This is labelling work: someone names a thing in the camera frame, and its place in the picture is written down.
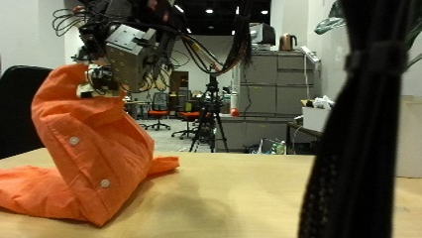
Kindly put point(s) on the orange button-up shirt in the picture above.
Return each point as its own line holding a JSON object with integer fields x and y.
{"x": 88, "y": 139}

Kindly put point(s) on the brown door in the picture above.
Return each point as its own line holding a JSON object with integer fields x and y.
{"x": 180, "y": 84}

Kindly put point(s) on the wooden office desk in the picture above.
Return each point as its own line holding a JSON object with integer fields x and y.
{"x": 134, "y": 104}

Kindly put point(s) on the long ceiling light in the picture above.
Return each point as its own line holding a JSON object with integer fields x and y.
{"x": 179, "y": 9}

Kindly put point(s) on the orange seat office chair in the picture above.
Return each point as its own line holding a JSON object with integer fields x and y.
{"x": 159, "y": 113}
{"x": 190, "y": 115}

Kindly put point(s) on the small red object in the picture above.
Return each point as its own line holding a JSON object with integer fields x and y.
{"x": 234, "y": 112}

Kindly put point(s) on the black office chair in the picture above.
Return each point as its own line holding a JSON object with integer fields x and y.
{"x": 21, "y": 112}

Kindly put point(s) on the grey box monitor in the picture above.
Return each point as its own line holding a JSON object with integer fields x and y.
{"x": 264, "y": 34}

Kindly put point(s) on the tall grey metal cabinet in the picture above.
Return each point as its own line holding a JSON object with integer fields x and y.
{"x": 272, "y": 82}

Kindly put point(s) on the copper kettle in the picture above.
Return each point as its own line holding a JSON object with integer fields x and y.
{"x": 287, "y": 43}

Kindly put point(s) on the low grey cabinet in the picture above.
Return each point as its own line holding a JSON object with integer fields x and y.
{"x": 251, "y": 132}

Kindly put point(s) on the white power strip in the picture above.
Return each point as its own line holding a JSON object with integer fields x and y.
{"x": 309, "y": 54}

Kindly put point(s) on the green bottle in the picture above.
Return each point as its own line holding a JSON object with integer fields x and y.
{"x": 282, "y": 148}

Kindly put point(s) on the black side table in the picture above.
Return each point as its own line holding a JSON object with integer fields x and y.
{"x": 301, "y": 132}

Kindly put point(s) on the white storage box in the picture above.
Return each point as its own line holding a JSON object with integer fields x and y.
{"x": 315, "y": 119}

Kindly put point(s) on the crumpled white plastic bag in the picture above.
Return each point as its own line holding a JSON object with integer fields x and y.
{"x": 324, "y": 101}

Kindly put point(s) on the large white plant pot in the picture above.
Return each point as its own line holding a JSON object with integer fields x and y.
{"x": 411, "y": 139}

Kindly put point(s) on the black camera tripod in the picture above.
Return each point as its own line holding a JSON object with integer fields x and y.
{"x": 212, "y": 112}

